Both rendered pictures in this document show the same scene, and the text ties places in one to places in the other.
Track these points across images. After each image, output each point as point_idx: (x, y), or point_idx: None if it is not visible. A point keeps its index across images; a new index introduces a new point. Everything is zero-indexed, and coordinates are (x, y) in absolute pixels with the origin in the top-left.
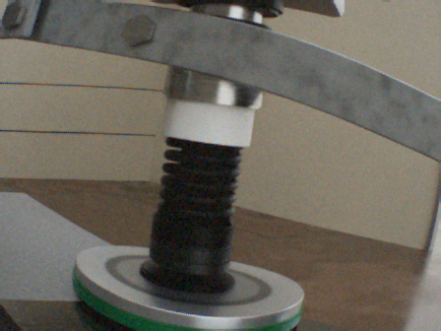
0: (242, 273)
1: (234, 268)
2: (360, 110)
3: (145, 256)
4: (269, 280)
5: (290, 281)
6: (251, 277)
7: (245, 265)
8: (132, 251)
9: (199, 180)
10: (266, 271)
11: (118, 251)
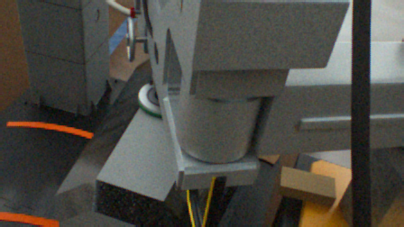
0: (148, 91)
1: (145, 93)
2: None
3: (156, 104)
4: (150, 86)
5: (148, 84)
6: (150, 89)
7: (140, 92)
8: (155, 107)
9: None
10: (142, 88)
11: (160, 108)
